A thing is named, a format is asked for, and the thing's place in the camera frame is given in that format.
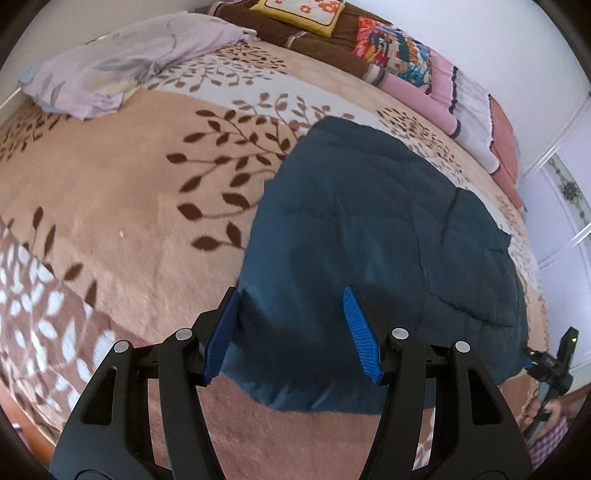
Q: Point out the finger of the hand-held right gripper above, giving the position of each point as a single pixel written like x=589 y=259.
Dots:
x=536 y=360

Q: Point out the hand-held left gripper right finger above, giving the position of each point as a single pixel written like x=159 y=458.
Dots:
x=362 y=337

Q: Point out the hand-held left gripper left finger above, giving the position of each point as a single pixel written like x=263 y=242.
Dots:
x=221 y=337

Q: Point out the dark teal quilted hooded jacket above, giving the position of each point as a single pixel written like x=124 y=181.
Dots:
x=360 y=221

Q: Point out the person's right hand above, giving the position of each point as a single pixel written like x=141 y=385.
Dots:
x=554 y=408

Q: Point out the beige leaf printed blanket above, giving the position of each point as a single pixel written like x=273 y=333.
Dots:
x=138 y=207

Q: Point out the white wardrobe door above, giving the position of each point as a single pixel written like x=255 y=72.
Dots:
x=563 y=194

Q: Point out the salmon folded quilt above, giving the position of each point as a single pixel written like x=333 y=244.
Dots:
x=505 y=147

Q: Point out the white folded quilt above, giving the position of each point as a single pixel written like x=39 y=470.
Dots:
x=475 y=124

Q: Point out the pink folded quilt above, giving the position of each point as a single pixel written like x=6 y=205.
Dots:
x=429 y=97

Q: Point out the brown folded blanket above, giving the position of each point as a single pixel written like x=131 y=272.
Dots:
x=323 y=50

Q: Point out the colourful patterned pillow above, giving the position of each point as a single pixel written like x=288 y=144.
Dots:
x=397 y=48

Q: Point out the lilac floral cloth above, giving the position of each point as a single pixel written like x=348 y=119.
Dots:
x=129 y=60

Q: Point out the yellow flower cushion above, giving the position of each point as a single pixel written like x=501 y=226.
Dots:
x=300 y=14

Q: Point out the wooden bed frame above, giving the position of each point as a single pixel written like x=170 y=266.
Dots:
x=23 y=429

